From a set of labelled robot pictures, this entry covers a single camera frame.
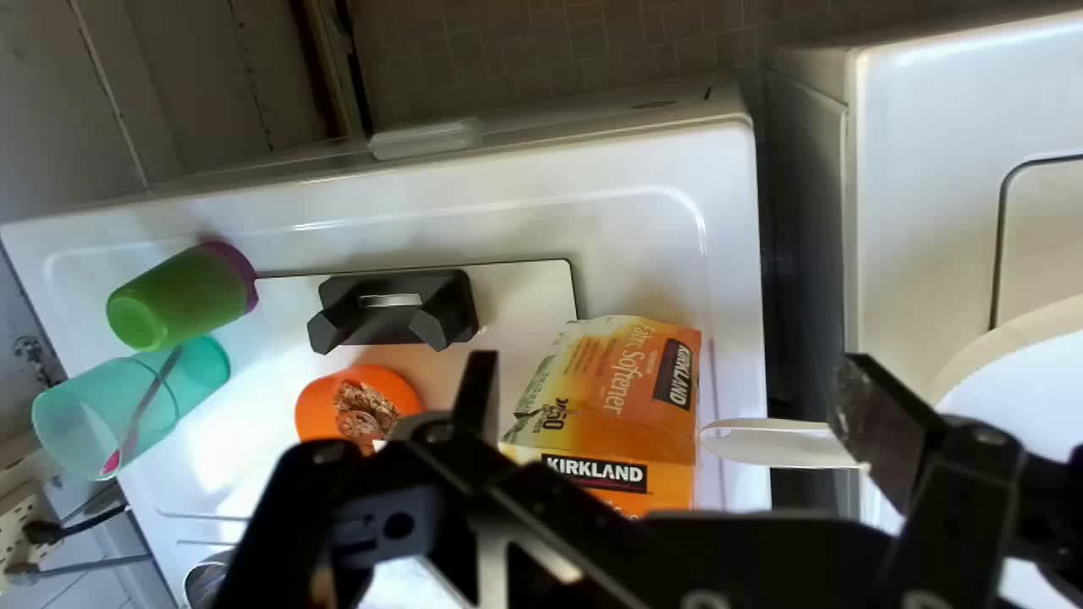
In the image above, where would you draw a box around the pink spoon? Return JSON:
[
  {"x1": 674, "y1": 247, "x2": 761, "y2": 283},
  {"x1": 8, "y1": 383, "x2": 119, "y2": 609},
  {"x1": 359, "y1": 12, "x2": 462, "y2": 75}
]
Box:
[{"x1": 99, "y1": 344, "x2": 187, "y2": 477}]

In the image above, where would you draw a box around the orange round lid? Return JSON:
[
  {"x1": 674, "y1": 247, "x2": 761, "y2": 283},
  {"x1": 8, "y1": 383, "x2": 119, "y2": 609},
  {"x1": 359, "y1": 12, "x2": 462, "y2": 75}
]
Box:
[{"x1": 293, "y1": 367, "x2": 431, "y2": 455}]

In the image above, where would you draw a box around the orange Kirkland cardboard box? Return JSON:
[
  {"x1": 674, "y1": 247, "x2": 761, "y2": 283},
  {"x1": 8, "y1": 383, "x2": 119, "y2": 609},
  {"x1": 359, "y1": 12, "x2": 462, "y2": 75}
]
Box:
[{"x1": 494, "y1": 315, "x2": 704, "y2": 522}]

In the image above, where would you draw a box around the teal translucent cup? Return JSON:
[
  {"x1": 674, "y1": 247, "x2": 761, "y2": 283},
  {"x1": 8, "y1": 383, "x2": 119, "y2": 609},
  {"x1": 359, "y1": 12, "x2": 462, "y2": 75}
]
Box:
[{"x1": 28, "y1": 336, "x2": 233, "y2": 485}]

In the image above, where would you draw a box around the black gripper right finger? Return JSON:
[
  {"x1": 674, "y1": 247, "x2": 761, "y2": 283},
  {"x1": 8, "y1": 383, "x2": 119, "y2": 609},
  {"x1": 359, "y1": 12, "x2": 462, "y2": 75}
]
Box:
[{"x1": 833, "y1": 352, "x2": 1083, "y2": 609}]

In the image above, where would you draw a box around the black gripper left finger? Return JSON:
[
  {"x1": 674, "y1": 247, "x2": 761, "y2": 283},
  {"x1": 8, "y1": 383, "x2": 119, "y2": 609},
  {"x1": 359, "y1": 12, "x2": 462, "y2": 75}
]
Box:
[{"x1": 214, "y1": 349, "x2": 681, "y2": 609}]

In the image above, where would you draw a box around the white wall power outlet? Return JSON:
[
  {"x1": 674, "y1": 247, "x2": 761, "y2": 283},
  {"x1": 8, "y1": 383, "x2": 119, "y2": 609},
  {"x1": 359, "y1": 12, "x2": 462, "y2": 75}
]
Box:
[{"x1": 0, "y1": 485, "x2": 72, "y2": 584}]

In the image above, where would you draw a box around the green cup purple base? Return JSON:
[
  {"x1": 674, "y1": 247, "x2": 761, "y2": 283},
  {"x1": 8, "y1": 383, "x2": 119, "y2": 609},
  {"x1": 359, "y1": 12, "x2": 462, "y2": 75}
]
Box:
[{"x1": 105, "y1": 236, "x2": 260, "y2": 356}]

